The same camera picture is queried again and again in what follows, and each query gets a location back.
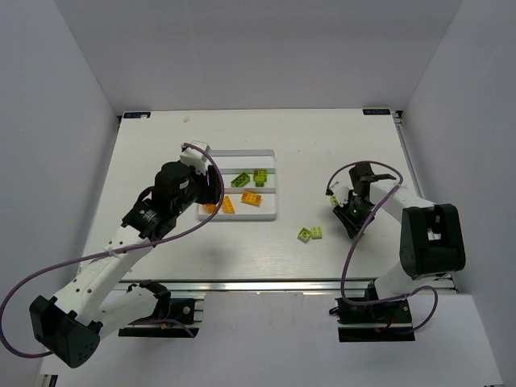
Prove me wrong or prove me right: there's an orange rounded lego piece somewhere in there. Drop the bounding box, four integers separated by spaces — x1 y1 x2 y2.
205 204 217 214

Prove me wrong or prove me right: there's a yellow lego brick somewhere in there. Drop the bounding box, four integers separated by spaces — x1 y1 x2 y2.
222 196 235 214

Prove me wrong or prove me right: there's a lime long lego brick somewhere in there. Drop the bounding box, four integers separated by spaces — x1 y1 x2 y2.
231 172 251 188

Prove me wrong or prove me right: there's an orange lego brick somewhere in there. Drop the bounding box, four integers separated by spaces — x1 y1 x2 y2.
241 190 262 206

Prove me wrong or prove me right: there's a lime square lego brick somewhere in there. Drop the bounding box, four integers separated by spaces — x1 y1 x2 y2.
253 169 268 187

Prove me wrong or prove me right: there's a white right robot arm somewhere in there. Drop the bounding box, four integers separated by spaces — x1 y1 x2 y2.
326 160 466 306

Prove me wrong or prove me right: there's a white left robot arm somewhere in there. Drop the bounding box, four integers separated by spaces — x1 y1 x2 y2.
29 161 221 368

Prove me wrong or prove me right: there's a lime small lego brick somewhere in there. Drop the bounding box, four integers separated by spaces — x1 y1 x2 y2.
310 226 323 239

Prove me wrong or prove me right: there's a lime round-stud lego brick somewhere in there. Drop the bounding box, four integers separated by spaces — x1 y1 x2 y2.
298 227 312 243

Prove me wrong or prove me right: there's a white three-compartment tray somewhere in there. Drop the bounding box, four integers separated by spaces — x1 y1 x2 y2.
210 149 277 222

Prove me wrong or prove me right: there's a blue left corner label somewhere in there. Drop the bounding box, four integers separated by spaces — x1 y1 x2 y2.
123 111 151 119

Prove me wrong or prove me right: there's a blue corner label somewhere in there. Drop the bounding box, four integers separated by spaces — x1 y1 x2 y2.
362 108 391 115
123 111 151 119

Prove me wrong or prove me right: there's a blue right corner label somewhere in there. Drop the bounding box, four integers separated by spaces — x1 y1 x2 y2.
362 108 391 115

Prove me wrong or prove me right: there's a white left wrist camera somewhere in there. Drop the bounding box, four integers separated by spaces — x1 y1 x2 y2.
180 141 210 170

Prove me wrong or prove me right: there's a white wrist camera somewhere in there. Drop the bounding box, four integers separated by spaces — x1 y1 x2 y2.
180 141 210 170
327 181 352 207

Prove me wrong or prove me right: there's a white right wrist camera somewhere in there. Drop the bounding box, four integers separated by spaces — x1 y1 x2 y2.
327 181 352 207

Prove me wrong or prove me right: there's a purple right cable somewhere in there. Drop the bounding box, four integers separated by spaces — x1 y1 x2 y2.
325 160 439 332

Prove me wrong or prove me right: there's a purple cable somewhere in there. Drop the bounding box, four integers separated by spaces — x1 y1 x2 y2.
325 160 439 332
0 140 225 359

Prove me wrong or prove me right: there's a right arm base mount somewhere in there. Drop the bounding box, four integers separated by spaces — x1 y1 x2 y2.
329 298 415 343

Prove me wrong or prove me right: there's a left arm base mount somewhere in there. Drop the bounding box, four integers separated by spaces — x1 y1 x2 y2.
118 280 202 339

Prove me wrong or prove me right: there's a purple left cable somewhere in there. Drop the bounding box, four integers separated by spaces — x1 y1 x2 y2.
0 140 225 359

